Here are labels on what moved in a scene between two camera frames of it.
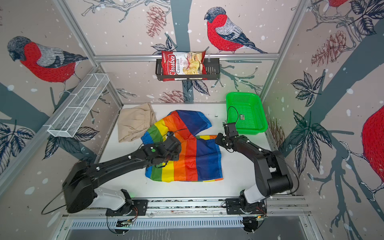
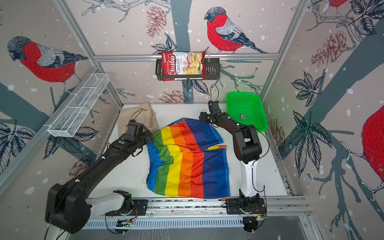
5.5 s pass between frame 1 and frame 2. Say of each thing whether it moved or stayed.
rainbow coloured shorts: moved
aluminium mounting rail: stayed
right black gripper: moved
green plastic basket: stayed
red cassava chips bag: stayed
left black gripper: moved
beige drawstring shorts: stayed
